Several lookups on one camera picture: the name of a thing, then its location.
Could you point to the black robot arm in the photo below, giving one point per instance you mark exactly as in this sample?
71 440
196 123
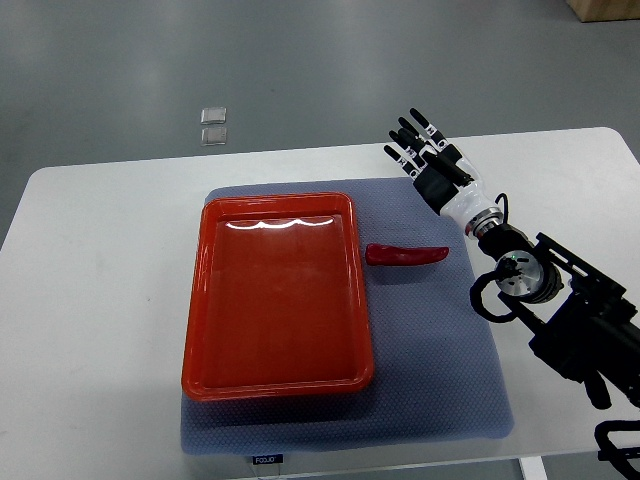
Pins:
580 320

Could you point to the white table leg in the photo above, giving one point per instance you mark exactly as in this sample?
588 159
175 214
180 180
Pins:
532 468

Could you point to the red plastic tray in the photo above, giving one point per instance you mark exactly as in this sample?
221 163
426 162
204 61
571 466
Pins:
278 305

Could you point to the cardboard box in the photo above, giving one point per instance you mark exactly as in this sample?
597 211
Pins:
605 10

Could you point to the black mat label tag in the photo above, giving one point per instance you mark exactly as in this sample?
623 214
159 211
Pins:
268 459

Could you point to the grey blue mesh mat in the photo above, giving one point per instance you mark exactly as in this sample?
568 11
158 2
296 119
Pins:
437 372

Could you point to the red pepper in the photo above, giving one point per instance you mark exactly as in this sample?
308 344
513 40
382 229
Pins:
388 255

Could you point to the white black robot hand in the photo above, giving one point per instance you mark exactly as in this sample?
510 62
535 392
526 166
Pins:
443 176

